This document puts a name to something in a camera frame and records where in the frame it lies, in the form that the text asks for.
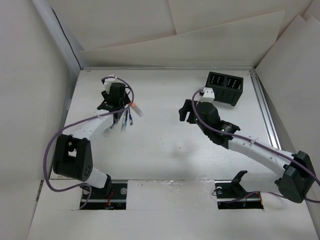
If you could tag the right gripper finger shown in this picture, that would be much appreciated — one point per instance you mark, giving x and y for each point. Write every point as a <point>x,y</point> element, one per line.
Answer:
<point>186,108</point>
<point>186,115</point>

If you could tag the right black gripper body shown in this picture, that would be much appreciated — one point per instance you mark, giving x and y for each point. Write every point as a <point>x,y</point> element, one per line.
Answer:
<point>195,105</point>

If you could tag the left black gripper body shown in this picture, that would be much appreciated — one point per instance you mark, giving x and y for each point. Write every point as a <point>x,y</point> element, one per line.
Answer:
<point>125,101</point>

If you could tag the orange highlighter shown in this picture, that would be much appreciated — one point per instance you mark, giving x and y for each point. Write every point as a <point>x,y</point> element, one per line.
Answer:
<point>137,110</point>

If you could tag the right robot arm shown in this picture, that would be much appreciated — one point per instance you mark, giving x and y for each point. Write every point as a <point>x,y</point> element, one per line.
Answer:
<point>294,172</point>

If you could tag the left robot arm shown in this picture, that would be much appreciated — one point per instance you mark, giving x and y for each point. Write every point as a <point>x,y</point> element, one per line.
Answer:
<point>73,156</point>

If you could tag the blue pen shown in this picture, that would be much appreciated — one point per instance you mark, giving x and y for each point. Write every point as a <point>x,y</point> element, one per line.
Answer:
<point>128,117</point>

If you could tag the green pen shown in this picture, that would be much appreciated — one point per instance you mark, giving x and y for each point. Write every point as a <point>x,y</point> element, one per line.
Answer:
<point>123,126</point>

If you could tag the black two-compartment organizer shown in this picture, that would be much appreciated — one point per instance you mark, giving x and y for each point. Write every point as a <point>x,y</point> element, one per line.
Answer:
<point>227,88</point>

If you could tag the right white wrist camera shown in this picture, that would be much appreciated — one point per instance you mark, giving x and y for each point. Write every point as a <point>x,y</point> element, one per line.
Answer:
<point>208,95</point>

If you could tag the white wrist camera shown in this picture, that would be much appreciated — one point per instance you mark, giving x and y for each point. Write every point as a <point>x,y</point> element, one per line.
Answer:
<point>108,81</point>
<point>208,95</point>

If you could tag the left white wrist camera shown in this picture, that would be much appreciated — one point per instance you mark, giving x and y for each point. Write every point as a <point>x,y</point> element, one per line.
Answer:
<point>108,81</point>

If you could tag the aluminium rail right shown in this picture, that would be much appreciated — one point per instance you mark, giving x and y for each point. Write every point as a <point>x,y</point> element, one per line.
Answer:
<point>267,118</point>

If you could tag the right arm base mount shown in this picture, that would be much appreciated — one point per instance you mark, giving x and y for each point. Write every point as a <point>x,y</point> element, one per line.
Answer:
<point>230,195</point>

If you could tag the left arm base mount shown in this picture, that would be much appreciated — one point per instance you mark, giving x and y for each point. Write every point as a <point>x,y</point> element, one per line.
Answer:
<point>115,198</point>

